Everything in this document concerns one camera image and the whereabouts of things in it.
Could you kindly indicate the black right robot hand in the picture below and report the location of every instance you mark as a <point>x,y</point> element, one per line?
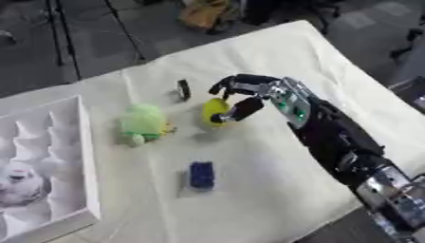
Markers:
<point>249,107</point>

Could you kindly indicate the yellow toy lemon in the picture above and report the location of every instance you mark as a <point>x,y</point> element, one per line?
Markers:
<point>213,109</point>

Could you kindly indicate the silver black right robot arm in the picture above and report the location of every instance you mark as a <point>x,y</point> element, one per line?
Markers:
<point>332,136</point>

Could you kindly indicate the white compartment box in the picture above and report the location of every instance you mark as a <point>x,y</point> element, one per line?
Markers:
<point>47,171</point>

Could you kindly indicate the blue rectangular block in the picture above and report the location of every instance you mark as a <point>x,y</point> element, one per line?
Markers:
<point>202,175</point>

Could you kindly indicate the tan bag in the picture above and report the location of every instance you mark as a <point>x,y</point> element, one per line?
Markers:
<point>203,14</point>

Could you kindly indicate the green turtle soft toy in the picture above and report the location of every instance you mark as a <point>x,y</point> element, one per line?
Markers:
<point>143,123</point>

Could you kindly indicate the black tripod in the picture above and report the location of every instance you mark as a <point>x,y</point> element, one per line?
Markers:
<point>63,34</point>

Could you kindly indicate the white soft toy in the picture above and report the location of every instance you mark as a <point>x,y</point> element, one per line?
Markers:
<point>21,183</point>

